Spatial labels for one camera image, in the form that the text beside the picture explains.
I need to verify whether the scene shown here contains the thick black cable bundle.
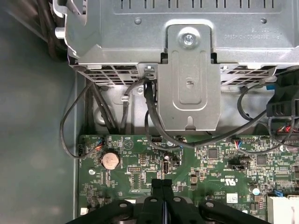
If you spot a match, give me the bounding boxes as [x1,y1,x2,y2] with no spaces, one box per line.
[37,0,70,62]

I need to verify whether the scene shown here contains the black PC case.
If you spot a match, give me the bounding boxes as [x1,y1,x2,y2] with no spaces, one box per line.
[0,0,269,224]

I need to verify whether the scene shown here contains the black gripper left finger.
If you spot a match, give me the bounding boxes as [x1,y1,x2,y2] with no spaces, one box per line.
[67,178,165,224]

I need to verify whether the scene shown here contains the white board sticker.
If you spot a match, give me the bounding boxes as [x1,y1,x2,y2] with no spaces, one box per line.
[225,192,238,204]

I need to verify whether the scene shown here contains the green motherboard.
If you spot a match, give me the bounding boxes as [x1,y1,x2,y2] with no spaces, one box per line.
[78,133,299,224]

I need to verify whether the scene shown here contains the white board connector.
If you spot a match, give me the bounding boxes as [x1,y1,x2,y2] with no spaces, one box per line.
[267,194,299,224]

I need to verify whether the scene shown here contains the silver metal drive cage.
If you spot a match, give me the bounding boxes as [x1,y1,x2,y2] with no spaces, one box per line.
[52,0,299,132]

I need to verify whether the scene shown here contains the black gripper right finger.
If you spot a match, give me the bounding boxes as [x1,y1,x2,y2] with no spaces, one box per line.
[164,178,267,224]

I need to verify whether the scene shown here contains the black wire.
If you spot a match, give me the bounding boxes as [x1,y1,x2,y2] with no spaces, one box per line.
[143,78,271,149]
[120,78,147,135]
[59,78,94,160]

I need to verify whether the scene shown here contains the round coin battery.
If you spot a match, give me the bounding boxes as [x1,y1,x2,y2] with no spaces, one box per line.
[100,151,121,171]

